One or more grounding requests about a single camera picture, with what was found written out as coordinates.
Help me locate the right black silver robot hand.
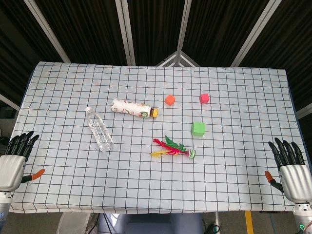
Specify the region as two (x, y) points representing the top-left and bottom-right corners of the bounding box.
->
(264, 137), (311, 203)

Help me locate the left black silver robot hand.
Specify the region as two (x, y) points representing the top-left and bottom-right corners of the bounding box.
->
(0, 131), (46, 193)

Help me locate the colourful feather shuttlecock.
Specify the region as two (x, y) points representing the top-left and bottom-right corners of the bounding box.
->
(149, 135), (197, 159)

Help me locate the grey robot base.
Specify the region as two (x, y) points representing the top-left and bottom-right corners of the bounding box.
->
(97, 212), (204, 234)

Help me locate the yellow floor tape strip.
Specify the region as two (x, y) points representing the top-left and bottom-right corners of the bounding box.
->
(244, 211), (254, 234)

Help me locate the clear plastic water bottle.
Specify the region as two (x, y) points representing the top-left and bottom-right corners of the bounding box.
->
(85, 106), (116, 153)

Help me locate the green foam cube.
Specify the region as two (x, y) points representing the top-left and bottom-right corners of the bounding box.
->
(191, 121), (206, 137)

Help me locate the white drink bottle yellow cap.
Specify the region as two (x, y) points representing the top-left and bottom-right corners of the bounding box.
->
(111, 98), (159, 119)

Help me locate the checkered white tablecloth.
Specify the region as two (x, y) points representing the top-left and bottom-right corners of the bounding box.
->
(9, 61), (305, 215)

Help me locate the orange foam cube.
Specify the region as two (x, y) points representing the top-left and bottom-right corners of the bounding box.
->
(164, 94), (176, 107)

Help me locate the white partition frame post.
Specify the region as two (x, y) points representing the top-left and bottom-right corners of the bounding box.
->
(174, 0), (194, 53)
(231, 0), (277, 67)
(23, 0), (72, 63)
(115, 0), (137, 66)

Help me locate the white triangular frame brace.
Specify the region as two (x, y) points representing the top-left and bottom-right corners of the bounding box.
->
(155, 50), (200, 67)

